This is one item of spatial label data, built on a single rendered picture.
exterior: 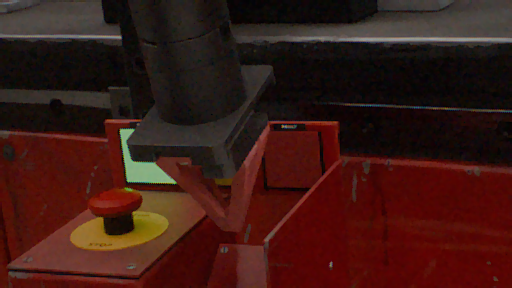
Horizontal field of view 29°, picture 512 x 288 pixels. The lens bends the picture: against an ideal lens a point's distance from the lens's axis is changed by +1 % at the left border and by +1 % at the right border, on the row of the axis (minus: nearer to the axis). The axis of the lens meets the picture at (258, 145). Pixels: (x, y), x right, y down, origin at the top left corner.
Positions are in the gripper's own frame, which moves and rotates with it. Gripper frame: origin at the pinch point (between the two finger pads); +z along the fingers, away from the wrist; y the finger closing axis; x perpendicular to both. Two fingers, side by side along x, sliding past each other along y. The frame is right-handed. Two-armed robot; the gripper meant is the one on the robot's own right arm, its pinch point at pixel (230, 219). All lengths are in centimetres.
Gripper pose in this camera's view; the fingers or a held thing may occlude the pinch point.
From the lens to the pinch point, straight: 67.6
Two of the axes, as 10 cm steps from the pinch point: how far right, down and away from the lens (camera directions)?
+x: -9.3, -0.2, 3.7
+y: 3.2, -5.3, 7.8
